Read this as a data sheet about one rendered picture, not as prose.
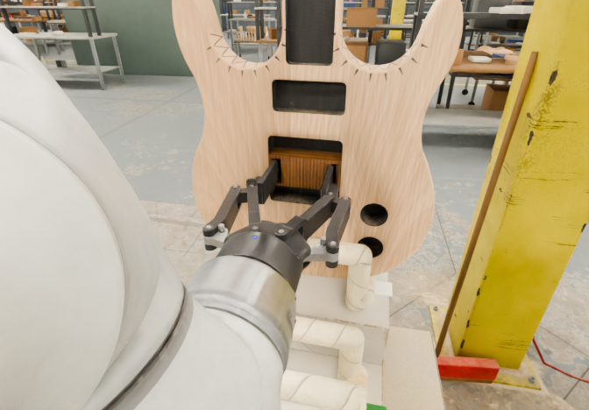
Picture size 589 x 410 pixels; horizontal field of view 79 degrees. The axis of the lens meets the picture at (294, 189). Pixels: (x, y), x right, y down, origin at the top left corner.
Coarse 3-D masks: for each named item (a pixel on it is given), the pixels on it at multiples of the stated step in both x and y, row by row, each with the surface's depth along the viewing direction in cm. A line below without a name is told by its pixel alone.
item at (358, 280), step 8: (360, 264) 50; (368, 264) 50; (352, 272) 51; (360, 272) 50; (368, 272) 51; (352, 280) 52; (360, 280) 51; (368, 280) 52; (352, 288) 52; (360, 288) 52; (352, 296) 53; (360, 296) 53; (352, 304) 54; (360, 304) 53
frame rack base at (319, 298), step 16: (384, 272) 62; (304, 288) 58; (320, 288) 58; (336, 288) 58; (304, 304) 55; (320, 304) 55; (336, 304) 55; (384, 304) 55; (320, 320) 53; (336, 320) 53; (352, 320) 53; (368, 320) 53; (384, 320) 53; (368, 336) 53; (384, 336) 52; (320, 352) 57; (336, 352) 56; (368, 352) 54; (384, 352) 54
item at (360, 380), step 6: (360, 372) 50; (366, 372) 51; (348, 378) 50; (354, 378) 49; (360, 378) 49; (366, 378) 50; (354, 384) 49; (360, 384) 49; (366, 384) 50; (360, 390) 48; (366, 390) 49; (360, 408) 46
